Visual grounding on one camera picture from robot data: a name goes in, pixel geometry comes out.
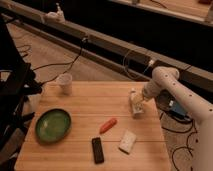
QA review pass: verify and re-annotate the white plastic bottle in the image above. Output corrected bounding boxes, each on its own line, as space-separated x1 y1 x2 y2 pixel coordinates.
129 88 144 118

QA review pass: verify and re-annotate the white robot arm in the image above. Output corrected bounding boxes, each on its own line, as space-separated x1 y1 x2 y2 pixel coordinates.
134 67 213 171

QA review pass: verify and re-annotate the blue robot base box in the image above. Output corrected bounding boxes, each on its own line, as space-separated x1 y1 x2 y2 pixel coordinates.
169 101 187 118

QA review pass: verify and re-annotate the orange carrot toy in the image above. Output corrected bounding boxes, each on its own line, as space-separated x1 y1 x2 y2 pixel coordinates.
99 118 117 134

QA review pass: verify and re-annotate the white sponge block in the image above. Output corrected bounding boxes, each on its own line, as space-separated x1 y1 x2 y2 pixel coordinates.
119 130 137 154

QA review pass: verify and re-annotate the black remote control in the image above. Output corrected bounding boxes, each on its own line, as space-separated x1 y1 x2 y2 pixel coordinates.
92 137 104 164

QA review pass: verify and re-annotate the white paper cup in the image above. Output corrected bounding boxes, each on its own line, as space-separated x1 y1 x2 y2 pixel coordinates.
56 73 72 95

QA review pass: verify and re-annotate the black floor cable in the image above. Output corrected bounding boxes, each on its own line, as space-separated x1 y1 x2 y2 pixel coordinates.
31 37 88 84

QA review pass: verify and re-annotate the long metal rail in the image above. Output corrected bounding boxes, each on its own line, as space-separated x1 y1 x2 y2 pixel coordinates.
0 0 213 97

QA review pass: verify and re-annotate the white object on rail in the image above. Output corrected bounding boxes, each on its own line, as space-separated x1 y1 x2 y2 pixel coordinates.
45 4 65 22

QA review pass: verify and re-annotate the black chair frame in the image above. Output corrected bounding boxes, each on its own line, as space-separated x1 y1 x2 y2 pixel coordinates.
0 14 44 171

